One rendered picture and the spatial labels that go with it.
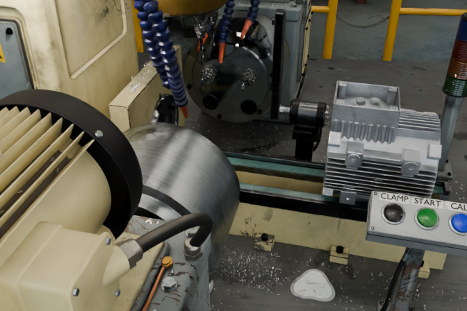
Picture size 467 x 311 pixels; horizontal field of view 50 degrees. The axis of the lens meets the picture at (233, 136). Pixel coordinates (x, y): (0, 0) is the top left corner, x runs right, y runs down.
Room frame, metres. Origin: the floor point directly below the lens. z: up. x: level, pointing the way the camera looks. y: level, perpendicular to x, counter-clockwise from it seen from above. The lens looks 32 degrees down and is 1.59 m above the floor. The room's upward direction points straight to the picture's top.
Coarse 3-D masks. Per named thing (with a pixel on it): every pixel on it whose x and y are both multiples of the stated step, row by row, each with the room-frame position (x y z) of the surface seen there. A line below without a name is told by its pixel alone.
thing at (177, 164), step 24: (144, 144) 0.64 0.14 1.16; (168, 144) 0.64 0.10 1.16; (192, 144) 0.66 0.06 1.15; (144, 168) 0.58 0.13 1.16; (168, 168) 0.59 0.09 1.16; (192, 168) 0.61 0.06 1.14; (216, 168) 0.64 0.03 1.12; (144, 192) 0.54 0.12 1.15; (168, 192) 0.54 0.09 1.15; (192, 192) 0.56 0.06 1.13; (216, 192) 0.60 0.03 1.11; (144, 216) 0.51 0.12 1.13; (168, 216) 0.51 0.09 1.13; (216, 216) 0.56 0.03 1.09; (216, 240) 0.54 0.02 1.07; (216, 264) 0.53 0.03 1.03
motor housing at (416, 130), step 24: (408, 120) 0.81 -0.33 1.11; (432, 120) 0.81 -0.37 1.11; (384, 144) 0.78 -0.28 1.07; (408, 144) 0.77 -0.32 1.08; (336, 168) 0.76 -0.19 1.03; (360, 168) 0.76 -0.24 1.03; (384, 168) 0.75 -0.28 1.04; (432, 168) 0.73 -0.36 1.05; (336, 192) 0.81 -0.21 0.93; (360, 192) 0.75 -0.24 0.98; (408, 192) 0.73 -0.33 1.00
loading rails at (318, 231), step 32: (256, 160) 0.95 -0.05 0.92; (288, 160) 0.93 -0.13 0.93; (256, 192) 0.82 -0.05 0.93; (288, 192) 0.83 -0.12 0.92; (320, 192) 0.88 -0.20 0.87; (448, 192) 0.82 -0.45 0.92; (256, 224) 0.82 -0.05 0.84; (288, 224) 0.80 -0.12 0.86; (320, 224) 0.78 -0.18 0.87; (352, 224) 0.77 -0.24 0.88; (384, 256) 0.75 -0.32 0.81
